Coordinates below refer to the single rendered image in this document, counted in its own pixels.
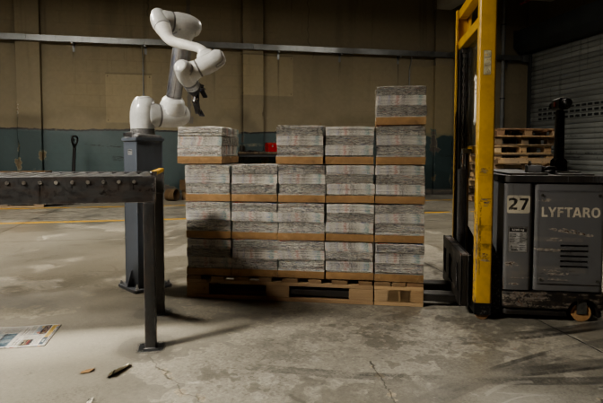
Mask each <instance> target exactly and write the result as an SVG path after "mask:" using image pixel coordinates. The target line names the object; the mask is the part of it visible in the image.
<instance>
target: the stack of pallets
mask: <svg viewBox="0 0 603 403"><path fill-rule="evenodd" d="M520 132H522V136H521V135H520ZM546 132H549V136H547V135H546ZM508 133H509V135H508ZM533 133H535V135H534V136H533ZM516 140H517V144H516ZM541 140H544V144H543V145H542V144H541ZM554 140H555V129H554V128H495V129H494V158H495V159H496V158H502V156H503V158H516V156H517V158H528V157H529V158H540V156H544V158H554V154H553V153H551V147H552V145H554ZM503 141H504V144H503ZM537 148H540V153H537ZM475 159H476V154H475V153H470V154H469V172H470V177H469V181H468V201H471V202H472V201H475Z"/></svg>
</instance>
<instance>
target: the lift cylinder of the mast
mask: <svg viewBox="0 0 603 403"><path fill-rule="evenodd" d="M466 153H472V149H461V154H460V169H458V216H457V242H458V243H459V244H460V245H461V246H462V247H463V248H464V249H466V214H467V175H468V170H466V169H465V160H466Z"/></svg>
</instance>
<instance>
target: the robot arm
mask: <svg viewBox="0 0 603 403"><path fill-rule="evenodd" d="M150 22H151V25H152V26H153V29H154V30H155V31H156V33H157V34H158V35H159V36H160V37H161V38H162V40H163V41H164V42H165V43H166V44H168V45H169V46H171V47H172V53H171V61H170V73H169V80H168V87H167V93H166V95H165V96H164V97H163V98H162V101H161V103H160V104H157V103H154V99H153V98H151V97H149V96H139V97H135V98H134V100H133V102H132V104H131V108H130V132H126V133H123V136H124V137H158V138H162V136H158V135H156V134H155V130H154V128H155V127H182V126H184V125H186V124H187V123H188V122H189V120H190V112H189V109H188V107H187V106H185V102H184V100H183V99H182V98H181V95H182V89H183V86H184V88H185V89H186V91H187V92H188V93H189V94H190V95H192V96H193V99H194V100H192V102H193V106H194V110H195V113H196V114H198V115H199V116H200V117H204V116H205V115H204V113H203V111H202V110H201V109H200V105H199V101H200V99H199V93H201V95H202V97H203V98H207V95H206V93H205V91H204V90H205V88H204V87H205V86H204V85H203V84H201V83H200V82H199V81H198V79H200V78H201V77H203V76H205V75H208V74H211V73H213V72H215V71H217V70H218V69H220V68H221V67H222V66H223V65H224V64H225V62H226V59H225V56H224V53H223V52H222V51H221V50H220V49H214V50H211V49H210V48H206V47H205V46H203V45H201V44H199V43H196V42H193V41H192V40H193V38H194V37H196V36H198V35H199V34H200V32H201V30H202V24H201V21H199V20H198V19H197V18H196V17H194V16H192V15H190V14H187V13H180V12H171V11H166V10H162V9H161V8H154V9H152V11H151V15H150ZM188 51H193V52H197V59H195V60H193V61H187V59H188ZM195 61H196V62H195ZM200 87H201V88H200ZM196 99H198V100H196Z"/></svg>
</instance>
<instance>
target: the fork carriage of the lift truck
mask: <svg viewBox="0 0 603 403"><path fill-rule="evenodd" d="M443 279H444V280H446V281H447V282H448V284H449V289H450V290H451V291H453V293H454V294H455V299H456V301H457V303H458V304H459V306H467V307H468V288H469V253H468V252H467V251H466V250H465V249H464V248H463V247H462V246H461V245H460V244H459V243H458V242H457V241H456V240H455V239H454V238H453V237H452V236H451V235H443Z"/></svg>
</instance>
